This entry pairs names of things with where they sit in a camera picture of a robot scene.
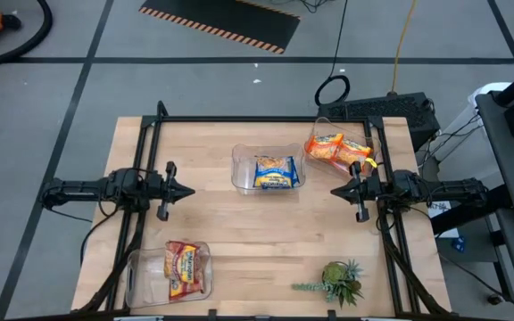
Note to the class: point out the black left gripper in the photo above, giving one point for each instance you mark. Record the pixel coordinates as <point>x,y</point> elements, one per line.
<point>165,189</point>

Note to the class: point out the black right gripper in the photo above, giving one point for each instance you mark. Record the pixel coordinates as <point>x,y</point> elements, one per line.
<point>373,189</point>

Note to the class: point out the orange Maruchan ramen pack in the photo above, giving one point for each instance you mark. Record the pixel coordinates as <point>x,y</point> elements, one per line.
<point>324,146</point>
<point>353,151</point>
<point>344,168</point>

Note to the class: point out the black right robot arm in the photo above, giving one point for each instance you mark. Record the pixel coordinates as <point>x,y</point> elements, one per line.
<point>440,191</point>

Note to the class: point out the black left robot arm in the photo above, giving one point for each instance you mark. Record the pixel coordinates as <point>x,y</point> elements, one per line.
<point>83,189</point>

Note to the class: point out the clear plastic bin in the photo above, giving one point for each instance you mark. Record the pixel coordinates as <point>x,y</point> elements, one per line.
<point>150,281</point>
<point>243,169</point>
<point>319,127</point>

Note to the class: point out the succulent plant in dark pot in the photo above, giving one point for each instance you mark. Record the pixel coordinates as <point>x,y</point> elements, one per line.
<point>335,274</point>

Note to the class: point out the black computer case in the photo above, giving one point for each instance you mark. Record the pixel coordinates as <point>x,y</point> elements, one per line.
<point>386,109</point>

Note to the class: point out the white paper sheet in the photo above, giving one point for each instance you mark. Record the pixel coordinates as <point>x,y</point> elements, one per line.
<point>442,216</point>

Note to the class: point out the small blue floor item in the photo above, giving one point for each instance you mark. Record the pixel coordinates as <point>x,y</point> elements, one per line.
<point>458,244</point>

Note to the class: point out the white plastic bin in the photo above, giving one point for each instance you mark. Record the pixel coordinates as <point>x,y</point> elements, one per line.
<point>484,91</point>

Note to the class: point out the black hazard-striped floor mat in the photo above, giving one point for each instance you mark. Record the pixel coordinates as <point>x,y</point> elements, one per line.
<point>221,22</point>

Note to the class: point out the black metal table frame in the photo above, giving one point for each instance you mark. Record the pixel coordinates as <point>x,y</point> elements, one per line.
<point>261,119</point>

